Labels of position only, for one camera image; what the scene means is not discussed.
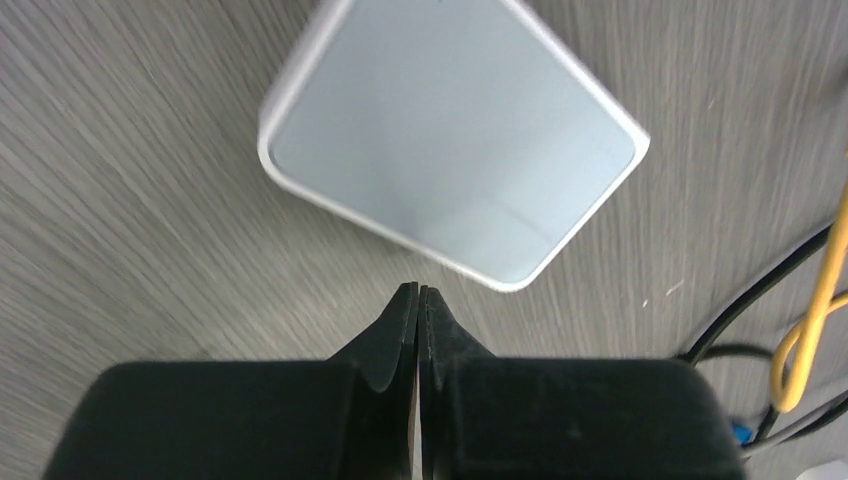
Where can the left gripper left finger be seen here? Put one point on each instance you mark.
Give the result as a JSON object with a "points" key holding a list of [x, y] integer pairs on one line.
{"points": [[349, 416]]}

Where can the white network switch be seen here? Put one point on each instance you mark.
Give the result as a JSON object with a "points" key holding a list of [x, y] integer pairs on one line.
{"points": [[465, 131]]}

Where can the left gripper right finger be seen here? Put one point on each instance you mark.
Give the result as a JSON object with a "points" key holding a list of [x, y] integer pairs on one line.
{"points": [[489, 417]]}

